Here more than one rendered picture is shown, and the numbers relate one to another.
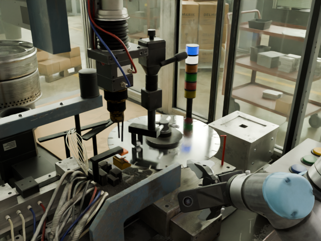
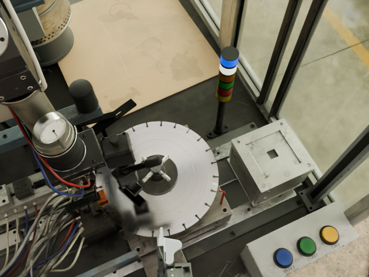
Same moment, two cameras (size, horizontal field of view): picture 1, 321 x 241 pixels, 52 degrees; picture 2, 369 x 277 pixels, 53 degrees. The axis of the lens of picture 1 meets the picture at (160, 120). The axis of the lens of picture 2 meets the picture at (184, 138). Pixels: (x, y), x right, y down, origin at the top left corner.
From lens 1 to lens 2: 0.75 m
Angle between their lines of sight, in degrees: 40
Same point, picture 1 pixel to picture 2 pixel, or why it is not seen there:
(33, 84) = (53, 19)
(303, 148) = (314, 221)
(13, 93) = not seen: hidden behind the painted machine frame
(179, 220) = (147, 261)
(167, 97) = (226, 40)
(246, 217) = (226, 258)
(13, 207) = (9, 209)
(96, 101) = (94, 114)
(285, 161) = (279, 238)
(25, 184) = (20, 188)
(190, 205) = not seen: outside the picture
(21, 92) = not seen: hidden behind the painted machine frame
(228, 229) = (200, 267)
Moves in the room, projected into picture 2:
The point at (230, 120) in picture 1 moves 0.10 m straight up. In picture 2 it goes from (264, 137) to (271, 120)
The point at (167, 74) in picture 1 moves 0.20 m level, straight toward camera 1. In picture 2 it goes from (229, 16) to (210, 60)
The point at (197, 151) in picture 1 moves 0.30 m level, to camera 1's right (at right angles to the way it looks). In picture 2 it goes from (179, 212) to (295, 252)
